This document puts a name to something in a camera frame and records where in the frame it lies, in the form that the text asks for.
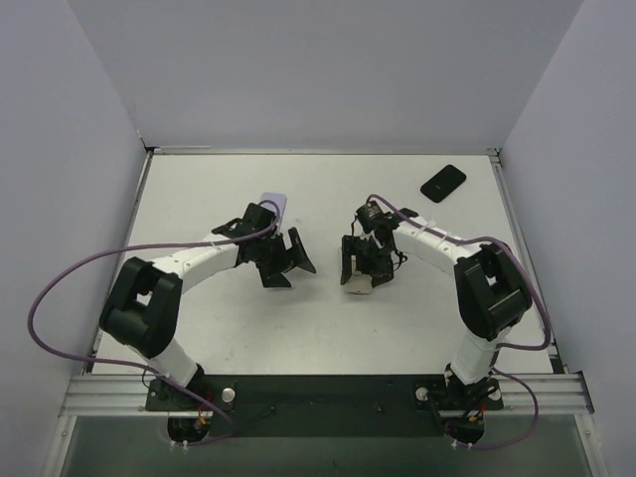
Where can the lilac phone case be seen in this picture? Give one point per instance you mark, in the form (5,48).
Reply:
(276,203)

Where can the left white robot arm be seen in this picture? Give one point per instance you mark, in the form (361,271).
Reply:
(142,309)

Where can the beige phone case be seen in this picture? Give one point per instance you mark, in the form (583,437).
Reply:
(360,284)

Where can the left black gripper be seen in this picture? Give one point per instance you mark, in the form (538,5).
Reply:
(280,260)

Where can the aluminium front rail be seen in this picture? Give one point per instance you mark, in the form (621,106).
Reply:
(125,395)

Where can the black phone case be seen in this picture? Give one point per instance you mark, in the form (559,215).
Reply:
(443,184)

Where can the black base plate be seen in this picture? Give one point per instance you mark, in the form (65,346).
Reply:
(324,405)

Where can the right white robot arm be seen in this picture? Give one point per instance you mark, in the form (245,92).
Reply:
(492,294)

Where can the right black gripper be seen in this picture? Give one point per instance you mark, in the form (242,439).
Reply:
(370,263)

